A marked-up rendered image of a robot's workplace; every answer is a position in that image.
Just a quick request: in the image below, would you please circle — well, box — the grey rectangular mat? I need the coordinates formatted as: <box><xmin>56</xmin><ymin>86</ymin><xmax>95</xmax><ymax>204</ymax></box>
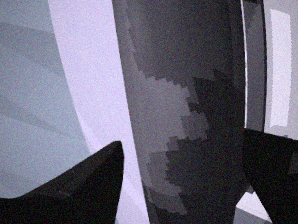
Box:
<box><xmin>233</xmin><ymin>206</ymin><xmax>271</xmax><ymax>224</ymax></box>

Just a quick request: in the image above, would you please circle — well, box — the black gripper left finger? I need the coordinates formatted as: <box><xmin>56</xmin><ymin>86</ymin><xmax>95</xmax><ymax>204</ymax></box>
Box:
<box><xmin>0</xmin><ymin>141</ymin><xmax>125</xmax><ymax>224</ymax></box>

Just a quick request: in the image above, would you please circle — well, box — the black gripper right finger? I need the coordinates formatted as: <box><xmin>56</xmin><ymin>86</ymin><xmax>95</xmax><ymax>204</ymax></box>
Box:
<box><xmin>241</xmin><ymin>128</ymin><xmax>298</xmax><ymax>224</ymax></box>

